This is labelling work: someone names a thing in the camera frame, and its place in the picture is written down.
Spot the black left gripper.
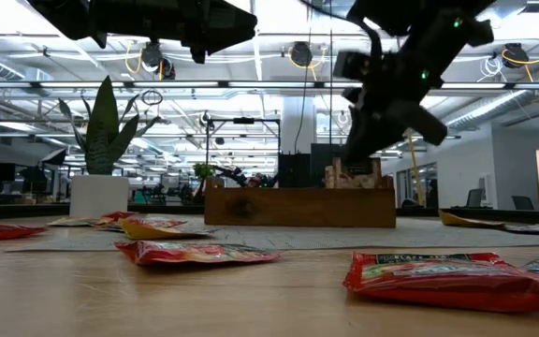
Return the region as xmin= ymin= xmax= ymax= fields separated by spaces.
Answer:
xmin=92 ymin=0 xmax=258 ymax=66

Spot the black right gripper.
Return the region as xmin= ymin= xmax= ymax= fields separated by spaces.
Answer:
xmin=343 ymin=51 xmax=448 ymax=166

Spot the beige tea packet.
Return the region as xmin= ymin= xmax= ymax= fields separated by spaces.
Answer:
xmin=324 ymin=157 xmax=353 ymax=189
xmin=351 ymin=170 xmax=384 ymax=190

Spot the wooden tea box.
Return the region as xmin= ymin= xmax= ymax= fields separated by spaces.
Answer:
xmin=203 ymin=176 xmax=398 ymax=229

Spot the yellow tea packet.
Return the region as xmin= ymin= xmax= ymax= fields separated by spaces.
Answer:
xmin=438 ymin=209 xmax=509 ymax=230
xmin=118 ymin=218 xmax=212 ymax=242

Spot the orange tea packet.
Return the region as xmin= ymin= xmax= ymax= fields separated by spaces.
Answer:
xmin=46 ymin=216 xmax=114 ymax=228

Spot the white building column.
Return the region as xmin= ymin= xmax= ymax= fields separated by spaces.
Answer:
xmin=281 ymin=95 xmax=318 ymax=155

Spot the black computer tower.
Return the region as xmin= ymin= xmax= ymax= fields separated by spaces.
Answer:
xmin=277 ymin=153 xmax=312 ymax=188

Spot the dark office chair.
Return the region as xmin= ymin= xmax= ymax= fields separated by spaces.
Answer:
xmin=511 ymin=195 xmax=536 ymax=212
xmin=465 ymin=187 xmax=485 ymax=210

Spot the grey woven placemat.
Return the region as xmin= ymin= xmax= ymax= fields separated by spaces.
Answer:
xmin=5 ymin=213 xmax=539 ymax=254

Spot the small green plant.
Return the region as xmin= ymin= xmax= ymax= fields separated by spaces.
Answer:
xmin=192 ymin=162 xmax=217 ymax=183

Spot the green snake plant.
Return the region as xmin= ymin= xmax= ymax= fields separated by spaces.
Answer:
xmin=57 ymin=75 xmax=163 ymax=177

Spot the white plant pot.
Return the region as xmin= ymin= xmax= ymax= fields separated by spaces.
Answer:
xmin=68 ymin=174 xmax=131 ymax=219

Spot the yellow hanging cable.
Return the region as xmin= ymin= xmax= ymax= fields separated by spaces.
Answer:
xmin=404 ymin=130 xmax=425 ymax=207

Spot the black hanging cable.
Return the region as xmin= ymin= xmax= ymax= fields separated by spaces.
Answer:
xmin=328 ymin=27 xmax=334 ymax=146

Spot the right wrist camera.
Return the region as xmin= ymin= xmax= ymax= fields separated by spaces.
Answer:
xmin=333 ymin=50 xmax=374 ymax=81

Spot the black cable reel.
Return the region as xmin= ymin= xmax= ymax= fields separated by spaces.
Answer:
xmin=138 ymin=40 xmax=177 ymax=81
xmin=289 ymin=40 xmax=315 ymax=68
xmin=501 ymin=41 xmax=539 ymax=83

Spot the black frame rig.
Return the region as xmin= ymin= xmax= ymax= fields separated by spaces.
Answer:
xmin=205 ymin=116 xmax=282 ymax=166

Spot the black right camera cable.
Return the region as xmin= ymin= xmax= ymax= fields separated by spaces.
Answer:
xmin=297 ymin=0 xmax=386 ymax=55

